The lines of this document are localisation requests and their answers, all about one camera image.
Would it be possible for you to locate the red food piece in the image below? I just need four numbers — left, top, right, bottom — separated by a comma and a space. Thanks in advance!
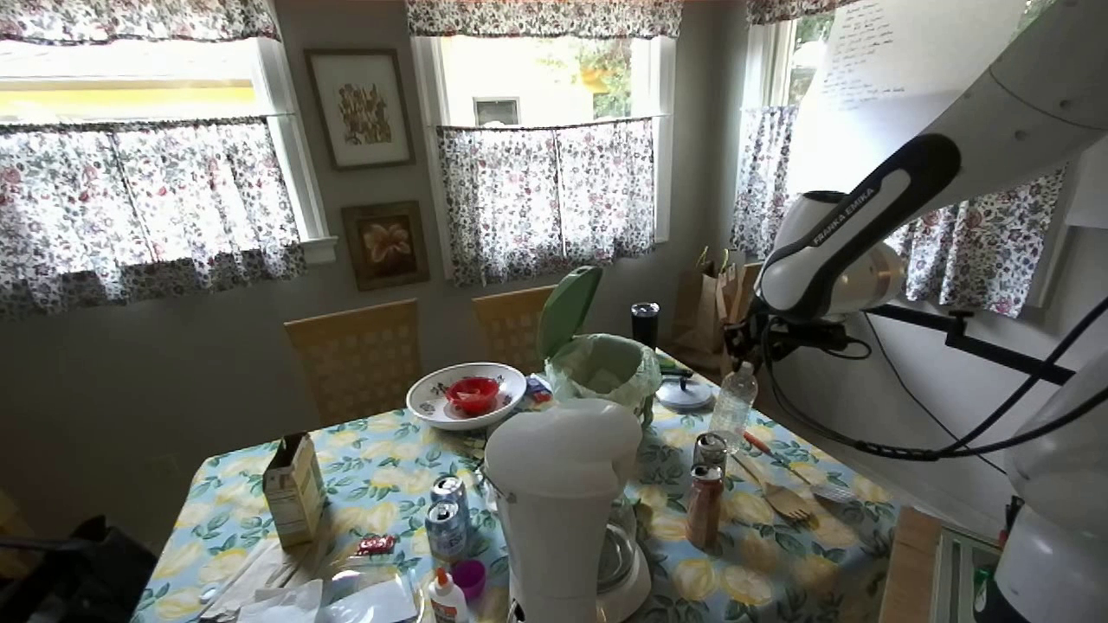
447, 373, 505, 420

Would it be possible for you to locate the white written board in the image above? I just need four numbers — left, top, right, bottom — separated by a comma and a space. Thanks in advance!
790, 0, 1033, 200

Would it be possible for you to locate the clear plastic water bottle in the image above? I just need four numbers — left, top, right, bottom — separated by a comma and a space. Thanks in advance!
714, 359, 760, 456

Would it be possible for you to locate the floral cafe curtain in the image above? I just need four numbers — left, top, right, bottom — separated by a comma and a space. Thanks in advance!
437, 113, 664, 287
0, 113, 312, 313
730, 99, 1068, 322

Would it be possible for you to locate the brown spice bottle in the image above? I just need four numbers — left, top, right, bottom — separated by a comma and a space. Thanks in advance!
686, 456, 726, 553

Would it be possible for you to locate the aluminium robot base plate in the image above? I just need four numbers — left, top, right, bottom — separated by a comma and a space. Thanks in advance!
930, 526, 1006, 623

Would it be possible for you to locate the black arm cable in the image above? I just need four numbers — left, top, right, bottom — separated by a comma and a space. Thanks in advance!
764, 289, 1108, 464

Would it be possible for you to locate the white glue bottle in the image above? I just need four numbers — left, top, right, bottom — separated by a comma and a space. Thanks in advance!
424, 563, 474, 623

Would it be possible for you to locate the yellow lattice chair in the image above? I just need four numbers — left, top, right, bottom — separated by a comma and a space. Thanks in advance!
467, 283, 558, 373

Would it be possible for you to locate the dark framed flower picture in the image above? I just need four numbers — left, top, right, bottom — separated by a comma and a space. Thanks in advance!
338, 200, 434, 295

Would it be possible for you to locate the purple cup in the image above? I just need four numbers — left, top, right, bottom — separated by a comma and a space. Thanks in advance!
447, 557, 490, 604

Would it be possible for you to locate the black bag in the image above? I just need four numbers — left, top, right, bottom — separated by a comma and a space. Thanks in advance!
0, 516, 158, 623

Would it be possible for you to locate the white framed flower picture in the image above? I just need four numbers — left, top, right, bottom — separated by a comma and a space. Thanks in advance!
303, 46, 414, 172

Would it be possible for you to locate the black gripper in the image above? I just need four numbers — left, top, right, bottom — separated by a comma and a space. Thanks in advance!
726, 302, 818, 379

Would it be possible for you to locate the glass coffee carafe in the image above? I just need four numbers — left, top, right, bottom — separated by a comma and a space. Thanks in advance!
592, 520, 639, 595

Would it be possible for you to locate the black cup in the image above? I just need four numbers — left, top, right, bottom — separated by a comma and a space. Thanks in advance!
625, 299, 664, 348

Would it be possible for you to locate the white plate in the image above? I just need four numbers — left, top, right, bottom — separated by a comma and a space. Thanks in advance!
400, 355, 533, 437

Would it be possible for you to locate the wooden chair back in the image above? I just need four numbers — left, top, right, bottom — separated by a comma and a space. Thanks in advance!
279, 295, 424, 429

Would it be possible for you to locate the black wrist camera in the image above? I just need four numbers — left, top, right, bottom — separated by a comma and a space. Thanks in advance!
805, 319, 877, 359

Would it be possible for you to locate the yellow floral tablecloth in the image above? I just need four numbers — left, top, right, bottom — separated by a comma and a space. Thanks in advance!
129, 373, 905, 623

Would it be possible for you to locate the floral window valance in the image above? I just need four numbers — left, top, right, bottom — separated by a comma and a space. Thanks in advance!
400, 0, 686, 40
743, 0, 860, 28
0, 0, 282, 47

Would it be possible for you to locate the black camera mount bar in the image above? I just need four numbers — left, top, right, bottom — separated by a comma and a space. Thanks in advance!
860, 302, 1079, 390

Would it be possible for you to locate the silver pot lid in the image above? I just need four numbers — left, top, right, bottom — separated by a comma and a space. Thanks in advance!
654, 373, 720, 414

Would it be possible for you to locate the clear plastic bag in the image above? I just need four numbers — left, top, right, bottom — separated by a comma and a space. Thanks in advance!
200, 539, 421, 623

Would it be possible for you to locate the green bin lid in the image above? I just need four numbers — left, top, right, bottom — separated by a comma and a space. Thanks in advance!
536, 264, 606, 359

